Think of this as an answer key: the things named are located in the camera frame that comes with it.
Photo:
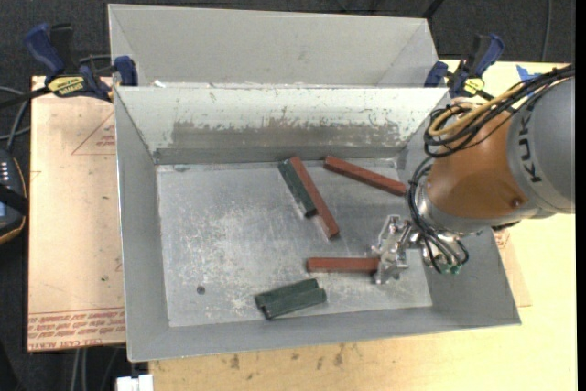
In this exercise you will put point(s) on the grey metal bin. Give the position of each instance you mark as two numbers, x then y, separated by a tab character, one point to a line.
238	215

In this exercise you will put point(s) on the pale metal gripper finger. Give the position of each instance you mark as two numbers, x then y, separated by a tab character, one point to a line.
383	253
389	274

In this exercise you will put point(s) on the red-brown flat block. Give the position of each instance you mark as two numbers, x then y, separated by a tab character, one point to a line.
341	265
317	199
364	175

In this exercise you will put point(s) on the brown cardboard board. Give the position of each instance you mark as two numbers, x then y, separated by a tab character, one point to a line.
73	206

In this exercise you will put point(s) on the dark green flat block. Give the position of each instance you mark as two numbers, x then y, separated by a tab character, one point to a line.
296	187
298	304
285	290

